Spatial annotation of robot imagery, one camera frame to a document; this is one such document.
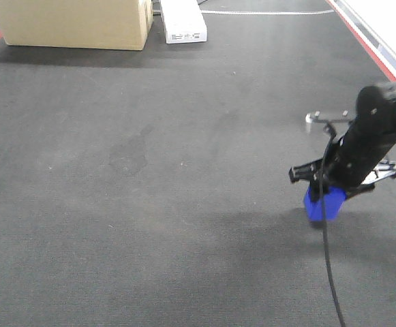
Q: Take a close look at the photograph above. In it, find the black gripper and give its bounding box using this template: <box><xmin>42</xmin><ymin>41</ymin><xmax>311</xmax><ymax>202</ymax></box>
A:
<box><xmin>288</xmin><ymin>117</ymin><xmax>396</xmax><ymax>200</ymax></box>

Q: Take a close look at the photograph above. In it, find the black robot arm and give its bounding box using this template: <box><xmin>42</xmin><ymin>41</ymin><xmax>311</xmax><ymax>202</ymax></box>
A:
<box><xmin>289</xmin><ymin>82</ymin><xmax>396</xmax><ymax>200</ymax></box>

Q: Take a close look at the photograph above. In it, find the black conveyor belt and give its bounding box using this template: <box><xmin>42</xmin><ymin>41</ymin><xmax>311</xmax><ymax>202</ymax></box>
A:
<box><xmin>0</xmin><ymin>1</ymin><xmax>386</xmax><ymax>326</ymax></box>

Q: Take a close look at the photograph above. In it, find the long white carton box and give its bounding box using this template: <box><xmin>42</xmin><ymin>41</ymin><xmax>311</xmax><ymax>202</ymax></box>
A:
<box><xmin>160</xmin><ymin>0</ymin><xmax>207</xmax><ymax>44</ymax></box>

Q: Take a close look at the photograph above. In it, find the large cardboard box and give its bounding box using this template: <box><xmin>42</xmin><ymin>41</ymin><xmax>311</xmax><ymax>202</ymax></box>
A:
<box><xmin>0</xmin><ymin>0</ymin><xmax>153</xmax><ymax>50</ymax></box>

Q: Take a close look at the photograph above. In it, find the black camera cable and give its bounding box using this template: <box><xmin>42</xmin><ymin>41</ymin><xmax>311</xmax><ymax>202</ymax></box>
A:
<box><xmin>316</xmin><ymin>124</ymin><xmax>347</xmax><ymax>327</ymax></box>

